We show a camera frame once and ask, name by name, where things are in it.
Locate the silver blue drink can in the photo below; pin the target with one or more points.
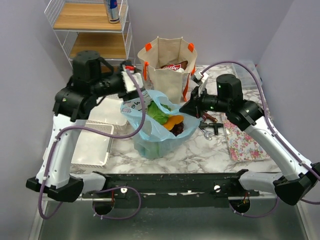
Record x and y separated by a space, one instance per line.
112 11

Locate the silver open-end wrench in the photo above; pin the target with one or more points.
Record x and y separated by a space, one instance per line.
206 133

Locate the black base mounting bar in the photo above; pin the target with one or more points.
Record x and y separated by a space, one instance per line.
171 190

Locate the beige canvas tote bag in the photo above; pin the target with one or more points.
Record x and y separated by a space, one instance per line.
163 51

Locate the white perforated basket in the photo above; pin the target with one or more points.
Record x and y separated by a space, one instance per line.
108 112
84 148

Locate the green lettuce leaf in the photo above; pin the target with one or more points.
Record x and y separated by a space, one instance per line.
155 113

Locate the black pipe tee fitting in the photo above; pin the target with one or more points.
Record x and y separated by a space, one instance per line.
214 125

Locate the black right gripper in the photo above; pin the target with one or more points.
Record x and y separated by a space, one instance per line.
192 108

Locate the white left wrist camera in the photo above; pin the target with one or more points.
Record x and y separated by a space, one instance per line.
132 78

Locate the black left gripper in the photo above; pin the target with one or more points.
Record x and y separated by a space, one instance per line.
128 95

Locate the orange dried fruit piece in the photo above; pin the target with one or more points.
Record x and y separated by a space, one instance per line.
172 121

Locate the floral pattern tray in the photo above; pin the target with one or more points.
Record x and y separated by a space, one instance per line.
242 148

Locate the clear plastic organizer box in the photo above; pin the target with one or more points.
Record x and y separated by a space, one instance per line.
245 77

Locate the blue plastic grocery bag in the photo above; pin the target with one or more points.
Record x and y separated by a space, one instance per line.
153 140

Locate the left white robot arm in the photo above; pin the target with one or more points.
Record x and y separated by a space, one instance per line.
55 180

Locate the dark red handled tool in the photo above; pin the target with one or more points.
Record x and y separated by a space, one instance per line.
208 117

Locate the white perforated basket rear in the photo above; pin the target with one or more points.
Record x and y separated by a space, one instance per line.
108 112

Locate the white perforated basket front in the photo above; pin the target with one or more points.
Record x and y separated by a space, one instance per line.
84 148

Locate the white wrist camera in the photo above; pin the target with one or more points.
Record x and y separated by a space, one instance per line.
201 79
132 78

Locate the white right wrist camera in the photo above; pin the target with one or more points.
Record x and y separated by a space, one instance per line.
201 79

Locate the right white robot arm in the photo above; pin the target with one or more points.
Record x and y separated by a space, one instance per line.
298 175

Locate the red white snack packet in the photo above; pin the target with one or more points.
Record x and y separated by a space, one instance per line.
178 67

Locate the white wire shelf rack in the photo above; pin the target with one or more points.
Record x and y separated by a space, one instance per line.
84 25

